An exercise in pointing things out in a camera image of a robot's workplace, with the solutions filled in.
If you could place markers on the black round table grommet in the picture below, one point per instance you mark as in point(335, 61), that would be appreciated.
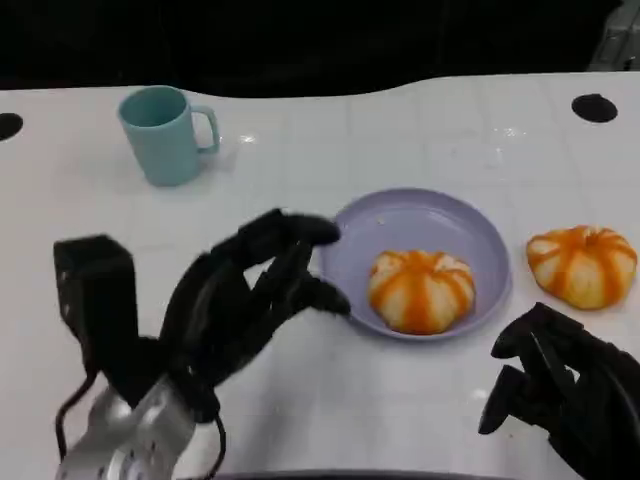
point(8, 127)
point(594, 107)

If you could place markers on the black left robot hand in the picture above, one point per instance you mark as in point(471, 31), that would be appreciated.
point(220, 310)

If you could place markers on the lilac plate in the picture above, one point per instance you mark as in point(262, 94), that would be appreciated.
point(425, 225)

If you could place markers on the pale green mug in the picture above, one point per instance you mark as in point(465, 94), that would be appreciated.
point(162, 147)

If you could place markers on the grey machine in background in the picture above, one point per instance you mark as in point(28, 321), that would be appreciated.
point(620, 42)

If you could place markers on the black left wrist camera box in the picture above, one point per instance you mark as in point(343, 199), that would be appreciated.
point(95, 290)

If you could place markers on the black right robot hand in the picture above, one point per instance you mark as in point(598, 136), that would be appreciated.
point(590, 390)

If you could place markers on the orange and white bread roll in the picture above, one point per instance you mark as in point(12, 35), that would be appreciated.
point(582, 267)
point(422, 292)

